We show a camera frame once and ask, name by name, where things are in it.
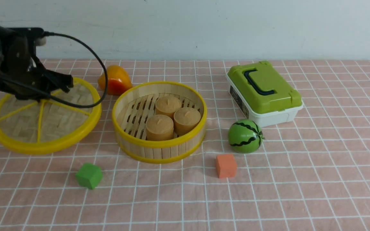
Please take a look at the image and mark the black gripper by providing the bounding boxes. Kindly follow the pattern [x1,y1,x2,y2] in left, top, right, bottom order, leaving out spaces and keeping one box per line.
[0,28,74,100]

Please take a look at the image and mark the woven bamboo steamer lid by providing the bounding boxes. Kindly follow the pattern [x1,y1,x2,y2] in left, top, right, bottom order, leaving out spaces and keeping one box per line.
[0,94,102,155]

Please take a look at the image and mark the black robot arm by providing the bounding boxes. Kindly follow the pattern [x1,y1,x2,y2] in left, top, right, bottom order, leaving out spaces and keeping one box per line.
[0,26,74,101]

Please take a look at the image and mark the bamboo steamer basket yellow rim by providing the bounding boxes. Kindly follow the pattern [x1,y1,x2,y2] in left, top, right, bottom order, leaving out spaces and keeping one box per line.
[112,81,207,164]

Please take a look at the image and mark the orange yellow toy pepper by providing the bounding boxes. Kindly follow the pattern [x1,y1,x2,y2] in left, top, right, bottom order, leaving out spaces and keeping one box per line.
[107,65,133,96]

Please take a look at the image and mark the green foam cube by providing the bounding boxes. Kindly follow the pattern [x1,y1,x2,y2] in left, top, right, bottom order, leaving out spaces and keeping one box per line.
[76,162,103,190]

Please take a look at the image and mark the brown steamed bun back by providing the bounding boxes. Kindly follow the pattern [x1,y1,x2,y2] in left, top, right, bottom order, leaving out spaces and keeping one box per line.
[155,95,182,119]

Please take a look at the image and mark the brown steamed bun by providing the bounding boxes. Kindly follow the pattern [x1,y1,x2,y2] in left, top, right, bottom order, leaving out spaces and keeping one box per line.
[145,115,174,141]
[155,95,182,119]
[173,107,201,136]

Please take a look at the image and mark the brown steamed bun front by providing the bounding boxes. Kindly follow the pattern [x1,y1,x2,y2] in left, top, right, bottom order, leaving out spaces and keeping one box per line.
[145,115,174,141]

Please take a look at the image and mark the brown steamed bun right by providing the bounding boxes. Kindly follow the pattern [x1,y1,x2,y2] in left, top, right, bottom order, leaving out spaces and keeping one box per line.
[173,107,201,136]

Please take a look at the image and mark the orange foam cube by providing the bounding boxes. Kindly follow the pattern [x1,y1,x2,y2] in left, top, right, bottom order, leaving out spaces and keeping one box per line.
[216,154,238,178]

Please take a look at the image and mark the green toy watermelon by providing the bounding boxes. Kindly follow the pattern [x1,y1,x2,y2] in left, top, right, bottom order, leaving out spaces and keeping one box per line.
[228,119,265,154]

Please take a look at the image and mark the green and white lunch box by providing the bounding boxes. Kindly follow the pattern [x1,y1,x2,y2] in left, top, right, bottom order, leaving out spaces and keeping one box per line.
[226,61,304,128]

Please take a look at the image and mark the pink checkered tablecloth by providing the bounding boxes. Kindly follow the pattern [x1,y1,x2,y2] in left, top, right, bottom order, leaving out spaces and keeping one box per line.
[0,60,370,231]

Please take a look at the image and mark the black cable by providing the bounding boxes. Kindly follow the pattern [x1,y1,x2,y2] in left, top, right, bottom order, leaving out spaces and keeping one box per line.
[0,31,109,109]

